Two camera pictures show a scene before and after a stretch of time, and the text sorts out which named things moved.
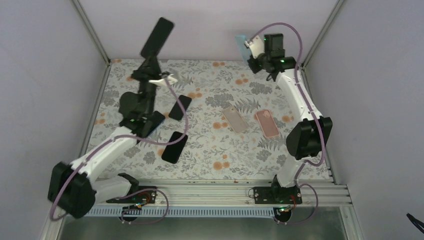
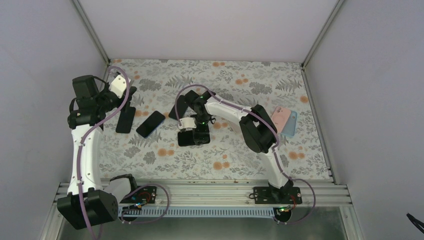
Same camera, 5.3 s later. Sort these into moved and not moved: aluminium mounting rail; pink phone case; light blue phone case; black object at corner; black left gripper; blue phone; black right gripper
Moved: light blue phone case; pink phone case; black left gripper; black right gripper
Not moved: aluminium mounting rail; black object at corner; blue phone
